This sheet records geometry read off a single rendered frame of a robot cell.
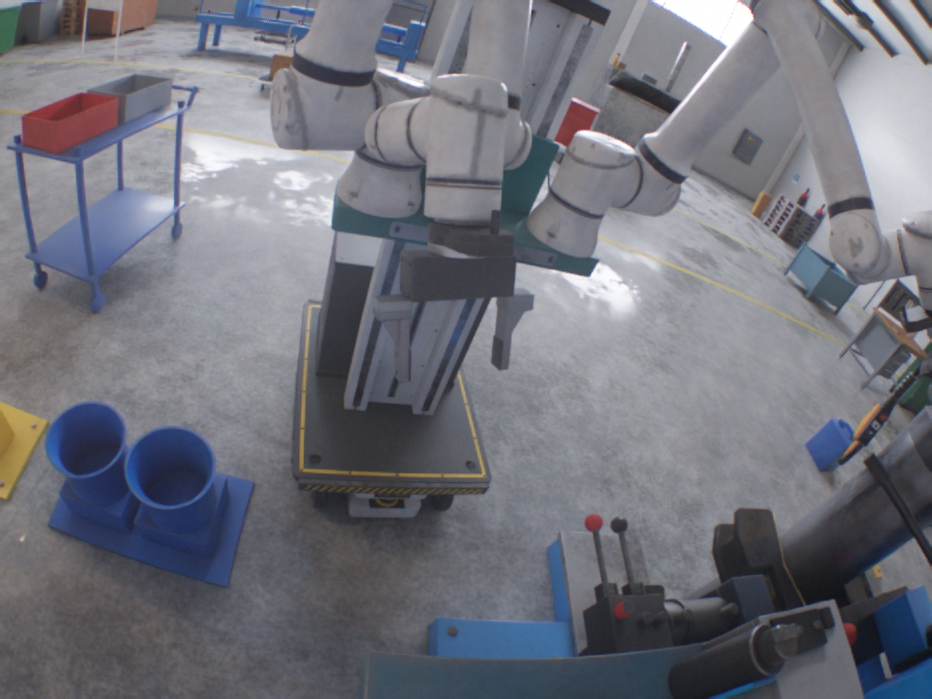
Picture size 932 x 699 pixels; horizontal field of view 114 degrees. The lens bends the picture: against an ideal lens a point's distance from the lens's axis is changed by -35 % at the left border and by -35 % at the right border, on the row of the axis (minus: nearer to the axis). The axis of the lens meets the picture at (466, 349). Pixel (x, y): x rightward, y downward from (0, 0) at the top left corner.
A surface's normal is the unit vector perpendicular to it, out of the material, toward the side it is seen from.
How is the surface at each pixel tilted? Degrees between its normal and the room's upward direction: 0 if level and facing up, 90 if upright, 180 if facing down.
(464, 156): 72
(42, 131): 90
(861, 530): 90
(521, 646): 0
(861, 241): 86
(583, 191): 90
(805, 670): 0
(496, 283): 67
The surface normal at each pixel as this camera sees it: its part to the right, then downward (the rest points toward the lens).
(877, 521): -0.85, 0.07
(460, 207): -0.06, 0.34
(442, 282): 0.40, 0.36
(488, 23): -0.42, 0.33
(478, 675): 0.32, -0.72
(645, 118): -0.07, 0.64
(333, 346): 0.19, 0.69
